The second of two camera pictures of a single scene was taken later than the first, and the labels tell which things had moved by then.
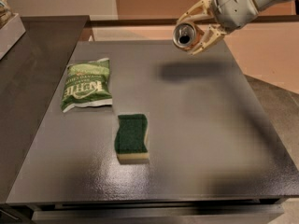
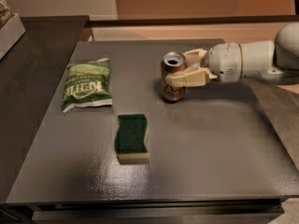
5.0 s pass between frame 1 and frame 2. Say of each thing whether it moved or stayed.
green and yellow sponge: stayed
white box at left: stayed
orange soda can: moved
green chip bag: stayed
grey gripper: moved
